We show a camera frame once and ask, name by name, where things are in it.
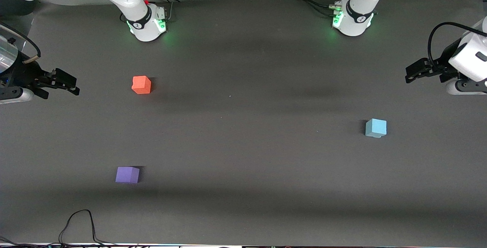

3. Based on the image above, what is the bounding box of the light blue foam block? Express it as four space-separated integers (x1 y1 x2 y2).
365 118 387 138

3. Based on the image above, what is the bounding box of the black cable on table edge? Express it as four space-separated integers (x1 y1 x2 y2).
58 209 116 247

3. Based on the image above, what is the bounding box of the orange foam block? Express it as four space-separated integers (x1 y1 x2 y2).
131 75 152 95

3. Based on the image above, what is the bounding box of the purple foam block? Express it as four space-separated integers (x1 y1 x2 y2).
115 166 140 184

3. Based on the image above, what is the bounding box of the black left arm wrist cable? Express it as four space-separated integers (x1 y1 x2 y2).
427 21 487 67

